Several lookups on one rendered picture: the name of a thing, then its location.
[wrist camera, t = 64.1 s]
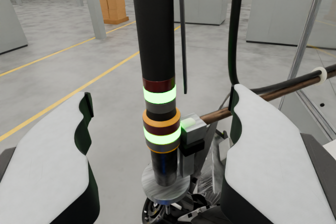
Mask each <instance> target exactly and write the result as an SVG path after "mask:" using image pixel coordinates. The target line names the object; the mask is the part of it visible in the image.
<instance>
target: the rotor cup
mask: <svg viewBox="0 0 336 224"><path fill-rule="evenodd" d="M175 203H176V204H178V205H179V206H181V210H180V209H178V208H176V207H175V206H173V205H171V204H170V214H167V213H166V205H165V204H158V205H157V206H156V207H154V202H153V201H151V200H150V199H149V198H148V197H147V198H146V201H145V203H144V206H143V210H142V217H141V220H142V224H191V223H177V221H178V218H179V217H181V216H183V215H186V214H188V213H190V212H192V211H194V210H196V209H197V208H201V207H204V206H207V205H209V206H211V203H210V202H209V200H208V199H207V198H206V197H204V196H203V195H201V194H199V193H194V194H192V195H190V193H189V192H187V194H186V195H185V196H184V197H183V198H182V199H181V200H179V201H178V202H175Z"/></svg>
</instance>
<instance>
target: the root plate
mask: <svg viewBox="0 0 336 224"><path fill-rule="evenodd" d="M215 206H217V205H213V206H210V208H213V207H215ZM210 208H209V209H210ZM201 210H202V212H204V211H206V210H208V209H207V208H206V206H203V207H201ZM190 213H191V214H192V217H190V218H188V214H190ZM197 215H198V214H197V210H194V211H192V212H189V213H187V214H185V215H183V216H181V217H179V218H178V219H177V220H178V221H183V222H190V221H191V220H192V219H193V218H194V217H196V216H197Z"/></svg>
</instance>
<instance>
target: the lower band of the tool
mask: <svg viewBox="0 0 336 224"><path fill-rule="evenodd" d="M146 111H147V110H146V109H145V111H144V112H143V114H142V117H143V120H144V121H145V122H146V123H147V124H148V125H150V126H153V127H167V126H170V125H173V124H174V123H176V122H177V121H178V120H179V118H180V116H181V113H180V110H179V109H178V108H177V107H176V115H175V116H174V117H173V118H172V119H170V120H167V121H154V120H151V119H149V118H148V117H147V115H146ZM179 128H180V127H179ZM179 128H178V129H179ZM178 129H177V130H178ZM177 130H176V131H177ZM176 131H175V132H176ZM147 132H148V131H147ZM175 132H173V133H175ZM148 133H149V132H148ZM173 133H171V134H173ZM149 134H151V133H149ZM171 134H167V135H154V134H151V135H154V136H159V137H163V136H168V135H171ZM177 139H178V138H177ZM177 139H176V140H177ZM147 140H148V139H147ZM176 140H174V141H176ZM148 141H149V140H148ZM174 141H172V142H170V143H173V142H174ZM150 142H151V141H150ZM151 143H153V142H151ZM170 143H166V144H157V143H153V144H156V145H167V144H170ZM179 145H180V143H179ZM179 145H178V146H179ZM178 146H177V147H178ZM147 147H148V146H147ZM177 147H176V148H177ZM148 148H149V147H148ZM176 148H175V149H176ZM149 149H150V148H149ZM175 149H173V150H171V151H167V152H157V151H154V150H152V149H150V150H151V151H153V152H155V153H160V154H165V153H169V152H172V151H174V150H175Z"/></svg>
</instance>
